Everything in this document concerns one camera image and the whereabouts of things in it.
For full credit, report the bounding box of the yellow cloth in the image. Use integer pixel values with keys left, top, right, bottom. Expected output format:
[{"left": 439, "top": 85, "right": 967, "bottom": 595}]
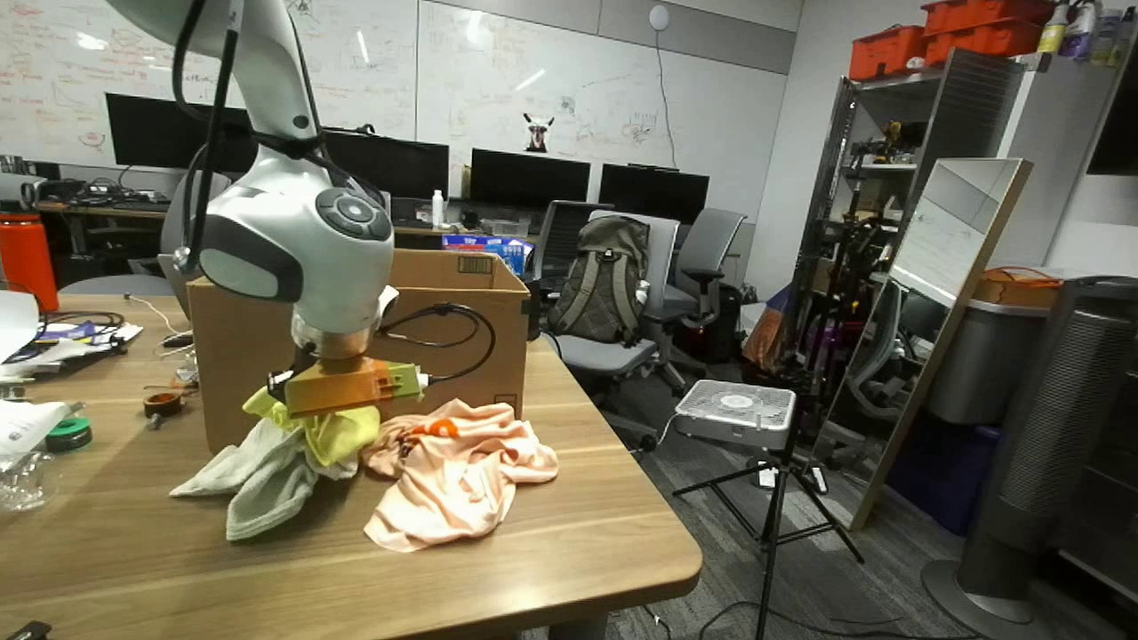
[{"left": 237, "top": 387, "right": 389, "bottom": 482}]

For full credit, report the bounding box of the white cloth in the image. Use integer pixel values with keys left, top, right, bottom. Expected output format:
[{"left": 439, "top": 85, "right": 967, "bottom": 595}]
[{"left": 167, "top": 413, "right": 368, "bottom": 548}]

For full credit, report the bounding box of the blue product box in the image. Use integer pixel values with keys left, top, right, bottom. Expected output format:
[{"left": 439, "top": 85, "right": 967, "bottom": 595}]
[{"left": 440, "top": 228, "right": 536, "bottom": 282}]

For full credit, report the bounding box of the brown cardboard box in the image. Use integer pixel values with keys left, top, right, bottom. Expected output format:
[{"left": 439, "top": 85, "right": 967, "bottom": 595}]
[{"left": 181, "top": 246, "right": 536, "bottom": 455}]

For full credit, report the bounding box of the flat orange box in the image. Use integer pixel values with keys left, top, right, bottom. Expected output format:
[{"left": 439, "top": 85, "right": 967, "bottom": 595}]
[{"left": 972, "top": 268, "right": 1063, "bottom": 313}]

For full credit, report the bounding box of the grey green backpack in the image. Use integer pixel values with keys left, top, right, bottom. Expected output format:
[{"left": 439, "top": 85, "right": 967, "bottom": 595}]
[{"left": 549, "top": 212, "right": 654, "bottom": 349}]

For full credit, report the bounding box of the grey framed mesh chair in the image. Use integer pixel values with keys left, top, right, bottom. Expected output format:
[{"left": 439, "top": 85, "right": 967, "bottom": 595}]
[{"left": 536, "top": 195, "right": 596, "bottom": 295}]

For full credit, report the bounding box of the light grey office chair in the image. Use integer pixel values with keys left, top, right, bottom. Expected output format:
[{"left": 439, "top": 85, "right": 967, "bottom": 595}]
[{"left": 536, "top": 198, "right": 696, "bottom": 438}]

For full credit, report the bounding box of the black computer monitor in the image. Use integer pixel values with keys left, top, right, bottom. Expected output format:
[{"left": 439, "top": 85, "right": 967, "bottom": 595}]
[
  {"left": 596, "top": 160, "right": 711, "bottom": 228},
  {"left": 102, "top": 92, "right": 258, "bottom": 169},
  {"left": 324, "top": 127, "right": 453, "bottom": 202},
  {"left": 471, "top": 147, "right": 595, "bottom": 210}
]

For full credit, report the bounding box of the dark grey office chair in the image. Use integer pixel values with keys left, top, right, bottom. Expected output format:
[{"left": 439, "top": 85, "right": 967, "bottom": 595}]
[{"left": 663, "top": 205, "right": 760, "bottom": 375}]

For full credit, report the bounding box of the white plastic bin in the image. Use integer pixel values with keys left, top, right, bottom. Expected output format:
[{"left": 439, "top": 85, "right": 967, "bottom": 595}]
[{"left": 672, "top": 375, "right": 799, "bottom": 455}]

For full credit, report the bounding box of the dog picture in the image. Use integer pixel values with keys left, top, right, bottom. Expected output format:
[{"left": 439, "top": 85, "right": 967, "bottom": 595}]
[{"left": 519, "top": 110, "right": 558, "bottom": 156}]

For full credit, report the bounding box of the peach cloth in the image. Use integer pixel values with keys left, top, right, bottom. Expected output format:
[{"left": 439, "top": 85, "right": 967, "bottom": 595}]
[{"left": 352, "top": 397, "right": 561, "bottom": 559}]

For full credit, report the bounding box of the black tripod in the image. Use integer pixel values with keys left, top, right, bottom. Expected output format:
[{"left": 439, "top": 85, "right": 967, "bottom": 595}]
[{"left": 672, "top": 439, "right": 867, "bottom": 640}]

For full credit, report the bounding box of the blue floor crate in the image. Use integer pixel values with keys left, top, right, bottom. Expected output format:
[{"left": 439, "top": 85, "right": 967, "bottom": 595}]
[{"left": 886, "top": 413, "right": 1004, "bottom": 538}]

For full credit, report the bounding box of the grey padded office chair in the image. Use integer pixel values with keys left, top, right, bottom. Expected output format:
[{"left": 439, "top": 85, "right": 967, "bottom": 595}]
[{"left": 56, "top": 169, "right": 218, "bottom": 300}]

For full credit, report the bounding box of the small orange storage bin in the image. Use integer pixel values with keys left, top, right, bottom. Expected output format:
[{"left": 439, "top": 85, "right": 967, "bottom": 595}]
[{"left": 845, "top": 23, "right": 931, "bottom": 85}]

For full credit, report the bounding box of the brown tape roll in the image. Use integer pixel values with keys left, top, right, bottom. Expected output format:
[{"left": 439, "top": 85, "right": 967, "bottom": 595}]
[{"left": 142, "top": 387, "right": 190, "bottom": 426}]

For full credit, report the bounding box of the grey round trash can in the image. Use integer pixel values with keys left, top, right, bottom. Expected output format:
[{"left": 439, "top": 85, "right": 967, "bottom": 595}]
[{"left": 928, "top": 295, "right": 1049, "bottom": 429}]

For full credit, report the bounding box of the metal shelf rack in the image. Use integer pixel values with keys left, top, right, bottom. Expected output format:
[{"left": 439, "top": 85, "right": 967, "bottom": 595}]
[{"left": 791, "top": 51, "right": 1025, "bottom": 460}]

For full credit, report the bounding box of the tall dark grey cylinder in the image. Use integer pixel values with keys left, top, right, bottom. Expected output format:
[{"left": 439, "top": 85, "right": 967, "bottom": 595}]
[{"left": 958, "top": 277, "right": 1138, "bottom": 608}]

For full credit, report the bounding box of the magazine paper stack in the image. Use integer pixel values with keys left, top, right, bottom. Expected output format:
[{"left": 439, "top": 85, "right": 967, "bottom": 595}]
[{"left": 0, "top": 313, "right": 147, "bottom": 385}]

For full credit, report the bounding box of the green tape roll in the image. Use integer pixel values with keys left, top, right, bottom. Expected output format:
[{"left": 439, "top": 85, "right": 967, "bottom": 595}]
[{"left": 44, "top": 413, "right": 95, "bottom": 455}]

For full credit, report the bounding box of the white cabinet panel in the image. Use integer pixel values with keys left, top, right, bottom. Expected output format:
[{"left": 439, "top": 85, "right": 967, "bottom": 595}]
[{"left": 999, "top": 13, "right": 1138, "bottom": 282}]

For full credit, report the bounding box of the orange water bottle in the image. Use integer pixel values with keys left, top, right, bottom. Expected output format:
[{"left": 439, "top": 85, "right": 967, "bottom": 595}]
[{"left": 0, "top": 210, "right": 60, "bottom": 317}]

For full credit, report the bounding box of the plain white paper sheet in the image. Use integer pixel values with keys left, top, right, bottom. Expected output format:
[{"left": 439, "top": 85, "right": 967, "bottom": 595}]
[{"left": 0, "top": 287, "right": 46, "bottom": 366}]

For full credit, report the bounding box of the thin black camera cable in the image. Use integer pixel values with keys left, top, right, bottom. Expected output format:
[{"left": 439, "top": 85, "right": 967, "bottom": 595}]
[{"left": 375, "top": 300, "right": 501, "bottom": 392}]

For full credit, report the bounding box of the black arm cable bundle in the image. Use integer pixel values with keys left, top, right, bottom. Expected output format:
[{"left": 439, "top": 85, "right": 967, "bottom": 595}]
[{"left": 167, "top": 0, "right": 251, "bottom": 259}]

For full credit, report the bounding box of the wooden wall desk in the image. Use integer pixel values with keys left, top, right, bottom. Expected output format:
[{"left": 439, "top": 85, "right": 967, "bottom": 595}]
[{"left": 32, "top": 195, "right": 172, "bottom": 228}]

